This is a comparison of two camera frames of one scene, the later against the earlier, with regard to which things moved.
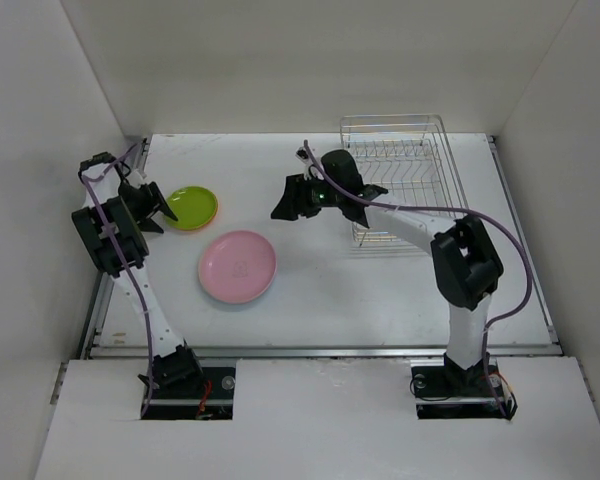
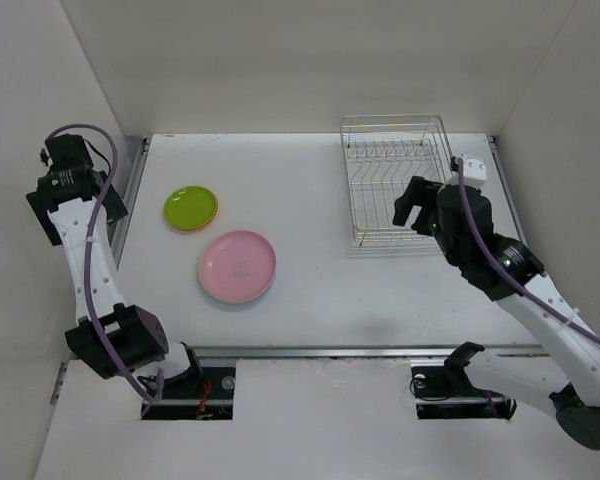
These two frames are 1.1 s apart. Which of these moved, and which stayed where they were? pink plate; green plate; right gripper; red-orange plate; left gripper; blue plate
Moved: left gripper; right gripper
Stayed: blue plate; red-orange plate; green plate; pink plate
